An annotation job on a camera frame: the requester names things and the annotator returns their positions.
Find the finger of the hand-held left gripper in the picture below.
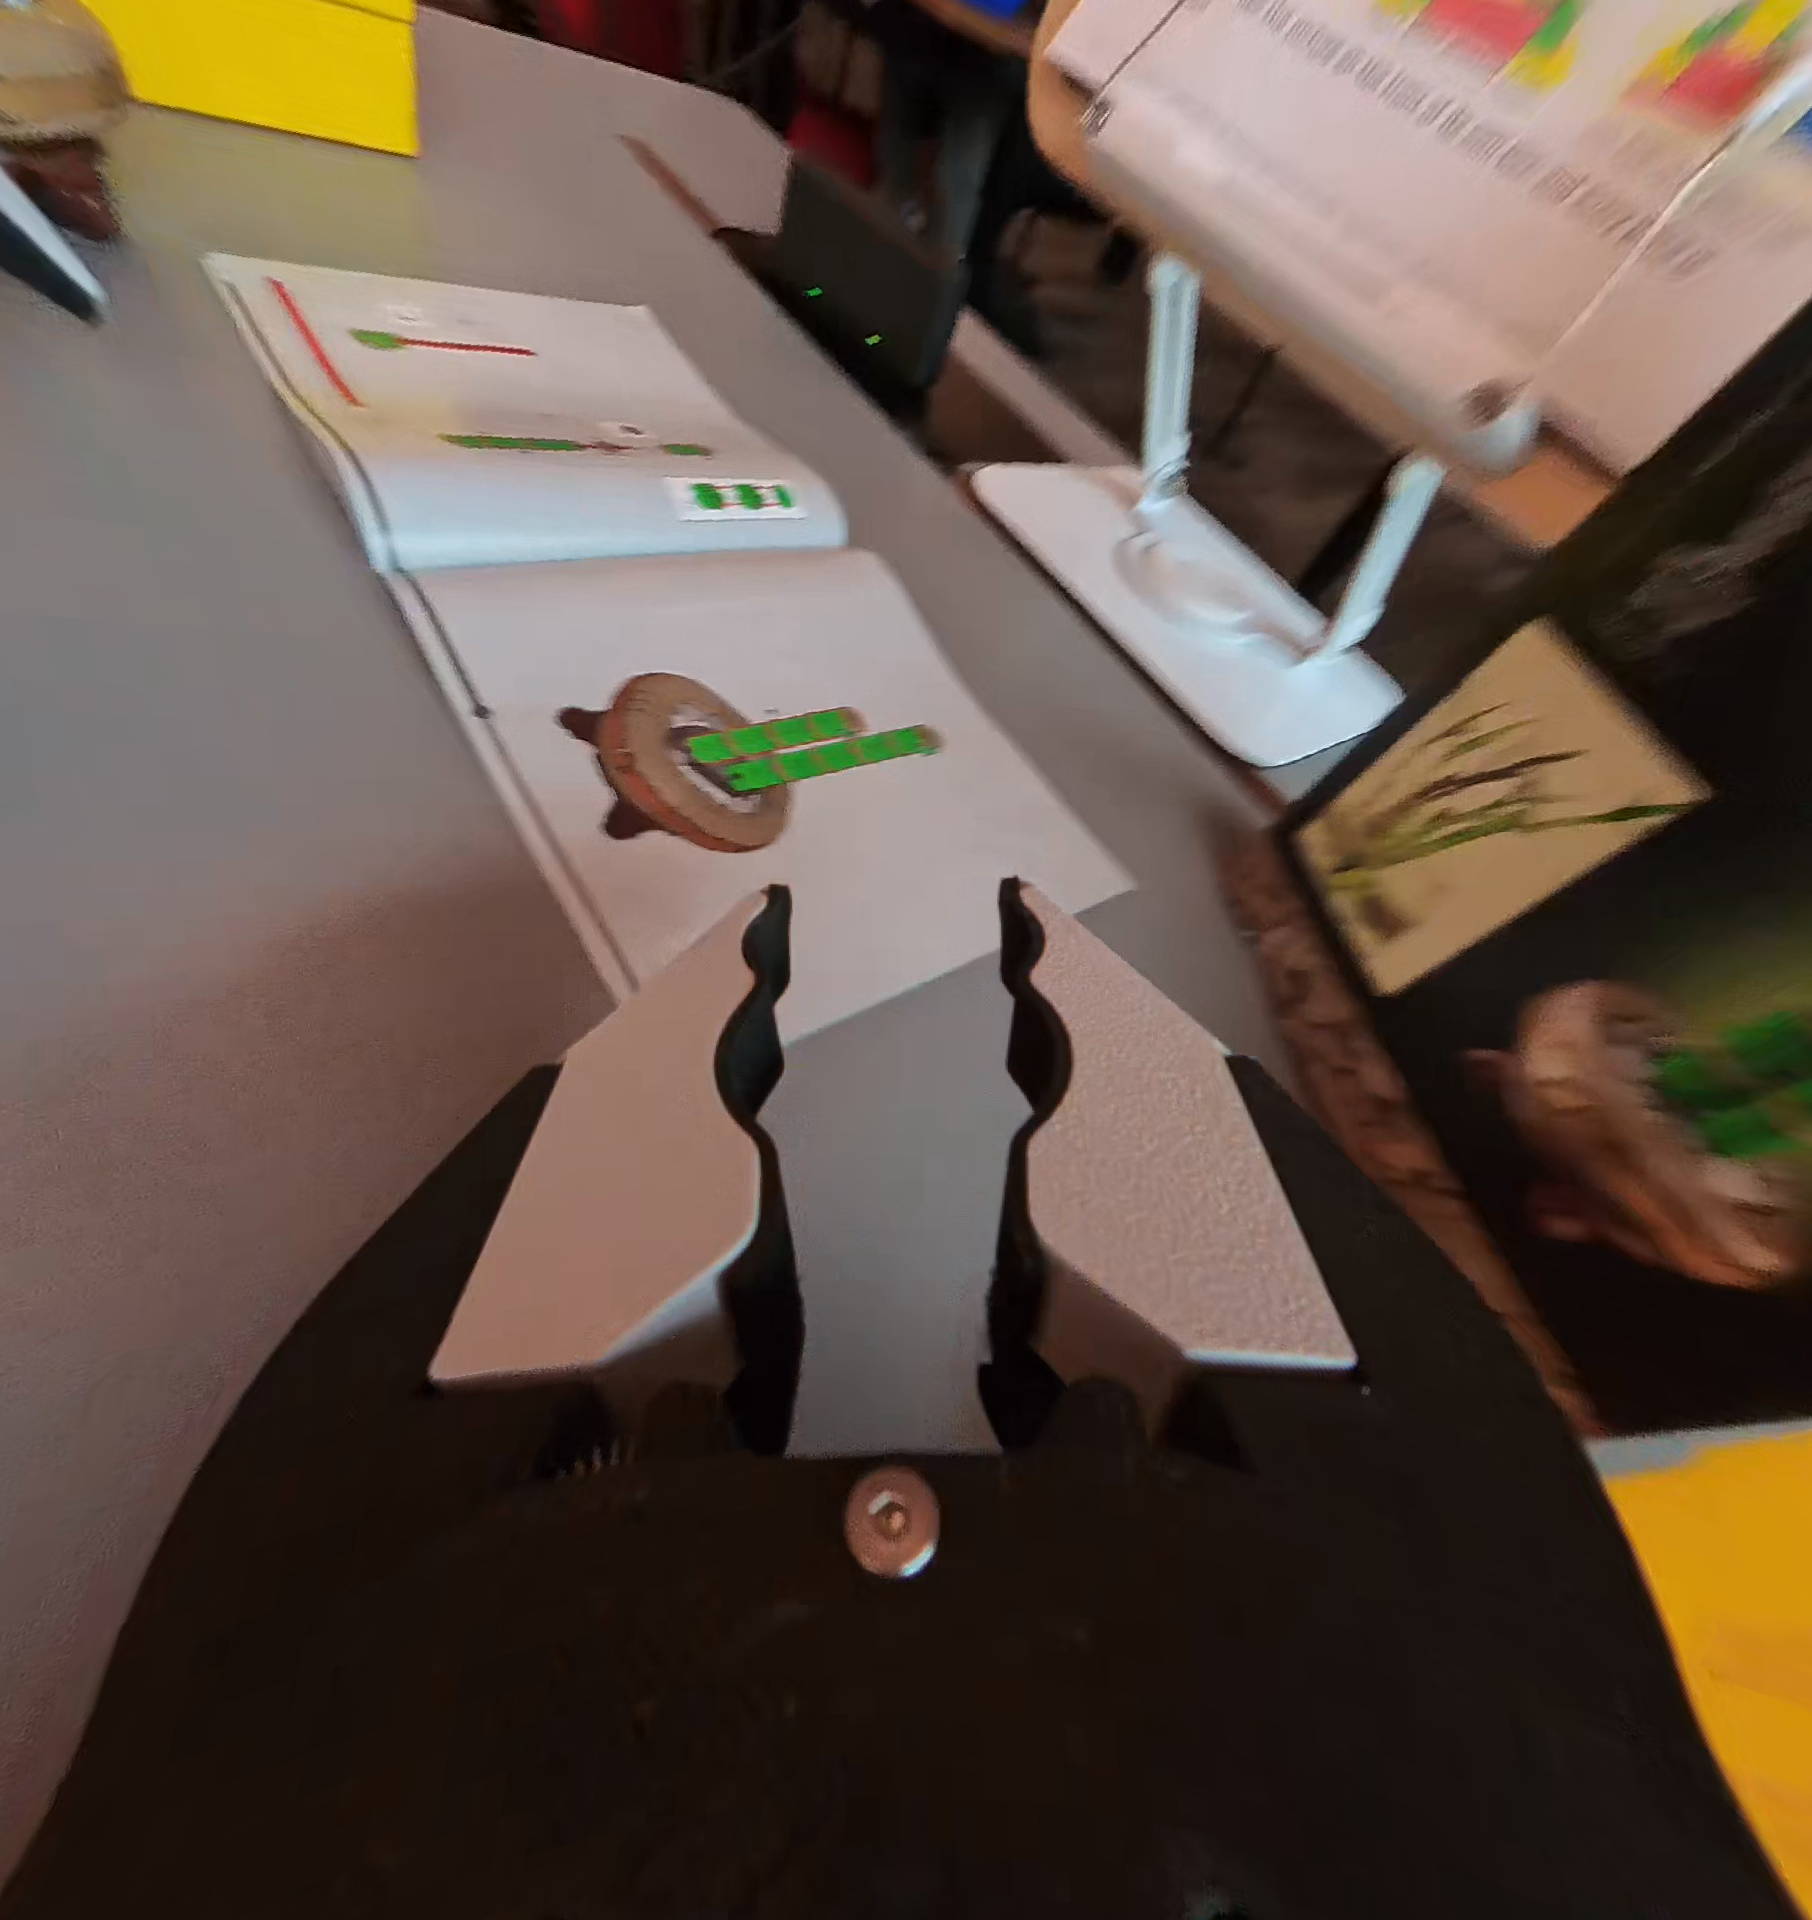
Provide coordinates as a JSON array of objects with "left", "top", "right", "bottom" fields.
[{"left": 0, "top": 109, "right": 110, "bottom": 323}]

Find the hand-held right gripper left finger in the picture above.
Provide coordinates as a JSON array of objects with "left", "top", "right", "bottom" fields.
[{"left": 431, "top": 885, "right": 805, "bottom": 1455}]

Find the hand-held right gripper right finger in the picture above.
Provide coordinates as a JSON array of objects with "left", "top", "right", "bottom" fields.
[{"left": 977, "top": 877, "right": 1360, "bottom": 1448}]

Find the toy brick bamboo model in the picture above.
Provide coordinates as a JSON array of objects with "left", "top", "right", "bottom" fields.
[{"left": 0, "top": 0, "right": 131, "bottom": 242}]

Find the building instruction booklet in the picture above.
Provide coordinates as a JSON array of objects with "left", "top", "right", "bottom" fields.
[{"left": 201, "top": 252, "right": 1139, "bottom": 1036}]

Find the grey desk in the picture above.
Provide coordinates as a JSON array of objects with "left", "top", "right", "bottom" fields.
[{"left": 0, "top": 0, "right": 1299, "bottom": 1920}]

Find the black bamboo set box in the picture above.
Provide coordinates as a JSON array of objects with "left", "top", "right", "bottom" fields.
[{"left": 1221, "top": 255, "right": 1812, "bottom": 1442}]

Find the white document stand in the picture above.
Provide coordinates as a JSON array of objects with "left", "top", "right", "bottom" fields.
[{"left": 971, "top": 0, "right": 1812, "bottom": 769}]

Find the black box with green lights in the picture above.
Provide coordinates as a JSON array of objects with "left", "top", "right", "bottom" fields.
[{"left": 761, "top": 150, "right": 974, "bottom": 399}]

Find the printed instruction sheet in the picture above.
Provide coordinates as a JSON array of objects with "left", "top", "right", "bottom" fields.
[{"left": 1048, "top": 0, "right": 1812, "bottom": 436}]

